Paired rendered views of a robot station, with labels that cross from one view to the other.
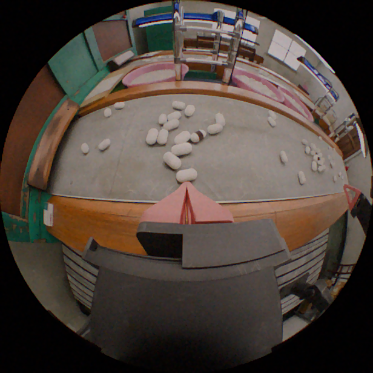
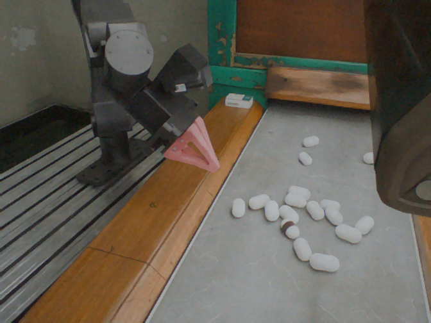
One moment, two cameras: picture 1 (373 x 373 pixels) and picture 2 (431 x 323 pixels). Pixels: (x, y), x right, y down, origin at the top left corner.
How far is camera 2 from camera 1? 0.50 m
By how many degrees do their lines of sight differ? 65
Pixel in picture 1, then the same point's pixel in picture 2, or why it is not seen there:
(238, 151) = (260, 272)
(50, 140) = (324, 87)
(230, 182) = (217, 245)
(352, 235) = not seen: outside the picture
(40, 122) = (354, 52)
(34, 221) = (232, 77)
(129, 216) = not seen: hidden behind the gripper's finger
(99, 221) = (217, 147)
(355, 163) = not seen: outside the picture
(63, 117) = (365, 92)
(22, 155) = (302, 43)
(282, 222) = (125, 270)
